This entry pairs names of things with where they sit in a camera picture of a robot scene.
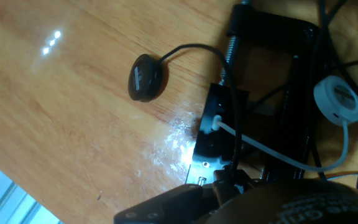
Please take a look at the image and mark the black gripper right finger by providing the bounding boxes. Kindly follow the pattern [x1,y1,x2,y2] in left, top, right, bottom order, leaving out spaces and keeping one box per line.
[213,169,260,203]

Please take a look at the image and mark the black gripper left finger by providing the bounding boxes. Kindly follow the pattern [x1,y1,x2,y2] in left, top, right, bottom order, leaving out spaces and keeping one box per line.
[113,183,220,224]

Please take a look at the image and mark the black round USB device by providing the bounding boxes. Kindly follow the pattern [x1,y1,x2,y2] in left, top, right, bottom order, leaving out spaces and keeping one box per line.
[127,43,244,187]

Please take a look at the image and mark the black docking station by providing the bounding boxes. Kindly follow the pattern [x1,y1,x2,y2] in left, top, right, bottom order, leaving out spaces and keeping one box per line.
[185,82,250,187]

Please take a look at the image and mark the white round USB device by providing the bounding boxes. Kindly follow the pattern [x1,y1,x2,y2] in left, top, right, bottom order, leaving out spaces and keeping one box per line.
[211,75,358,174]

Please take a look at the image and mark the wooden board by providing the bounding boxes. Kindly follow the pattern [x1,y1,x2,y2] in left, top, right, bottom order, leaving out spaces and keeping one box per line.
[0,0,358,224]

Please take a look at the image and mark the black metal C-clamp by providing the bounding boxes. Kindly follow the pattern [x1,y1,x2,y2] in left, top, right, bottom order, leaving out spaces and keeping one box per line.
[221,0,358,187]

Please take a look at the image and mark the thin grey cable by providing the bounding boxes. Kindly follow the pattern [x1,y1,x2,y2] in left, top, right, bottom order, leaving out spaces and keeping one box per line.
[326,172,358,182]

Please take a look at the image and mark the black cable with USB plug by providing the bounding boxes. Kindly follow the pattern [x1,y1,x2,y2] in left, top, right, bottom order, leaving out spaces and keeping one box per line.
[309,0,358,110]

